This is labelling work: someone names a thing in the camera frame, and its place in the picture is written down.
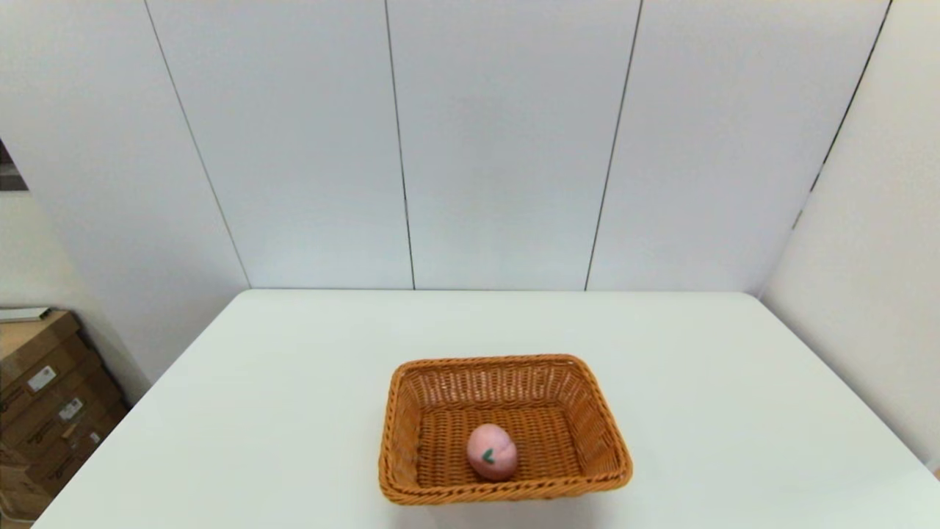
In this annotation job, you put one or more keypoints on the orange woven wicker basket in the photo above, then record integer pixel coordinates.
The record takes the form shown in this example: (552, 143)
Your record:
(573, 441)

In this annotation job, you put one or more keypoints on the pink toy peach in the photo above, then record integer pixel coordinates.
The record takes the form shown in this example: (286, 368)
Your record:
(492, 448)

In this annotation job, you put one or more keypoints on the flat white board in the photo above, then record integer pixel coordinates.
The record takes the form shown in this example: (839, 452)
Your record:
(22, 314)

